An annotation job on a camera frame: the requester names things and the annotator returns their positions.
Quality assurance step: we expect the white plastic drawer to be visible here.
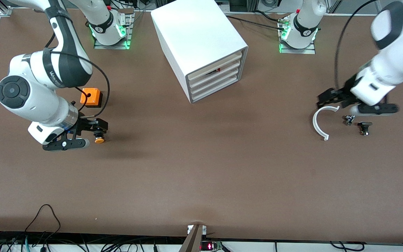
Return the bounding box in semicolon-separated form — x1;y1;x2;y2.
190;67;240;95
191;74;240;103
188;59;241;88
187;51;245;80

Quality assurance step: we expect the white drawer cabinet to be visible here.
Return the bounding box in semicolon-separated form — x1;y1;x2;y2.
151;0;249;104

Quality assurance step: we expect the white curved plastic arc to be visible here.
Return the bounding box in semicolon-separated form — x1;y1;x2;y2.
313;106;340;141

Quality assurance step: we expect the orange box with hole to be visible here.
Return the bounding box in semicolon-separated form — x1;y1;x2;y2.
80;87;103;108

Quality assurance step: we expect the red LED display board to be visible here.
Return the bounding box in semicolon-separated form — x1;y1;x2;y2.
200;241;223;252

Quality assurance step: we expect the small black switch part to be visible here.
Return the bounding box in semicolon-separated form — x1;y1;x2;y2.
358;122;373;136

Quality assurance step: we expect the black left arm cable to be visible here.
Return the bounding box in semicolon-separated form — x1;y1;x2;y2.
334;0;380;91

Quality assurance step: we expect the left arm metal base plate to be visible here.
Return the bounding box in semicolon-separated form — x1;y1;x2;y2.
279;38;316;55

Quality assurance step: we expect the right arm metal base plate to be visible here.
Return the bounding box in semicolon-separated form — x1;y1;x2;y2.
94;7;134;50

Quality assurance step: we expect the black cable loop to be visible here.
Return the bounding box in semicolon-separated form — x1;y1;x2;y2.
25;204;61;234

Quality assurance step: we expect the black power cable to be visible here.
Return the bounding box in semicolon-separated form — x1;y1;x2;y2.
226;15;284;31

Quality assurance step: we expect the aluminium frame bracket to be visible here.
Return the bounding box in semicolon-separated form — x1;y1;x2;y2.
0;0;13;16

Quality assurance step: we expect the tan camera mount beam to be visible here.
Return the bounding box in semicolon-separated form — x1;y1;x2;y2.
179;224;207;252

